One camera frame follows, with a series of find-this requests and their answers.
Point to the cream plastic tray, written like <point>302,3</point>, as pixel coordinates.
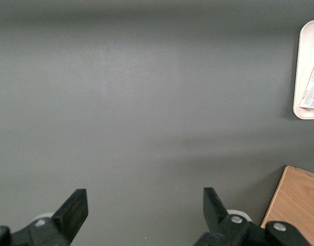
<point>304,77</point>

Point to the light wooden board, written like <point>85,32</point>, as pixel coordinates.
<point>298,200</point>

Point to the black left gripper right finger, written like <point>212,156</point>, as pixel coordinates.
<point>214,212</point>

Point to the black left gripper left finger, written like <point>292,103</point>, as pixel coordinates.
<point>72,212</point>

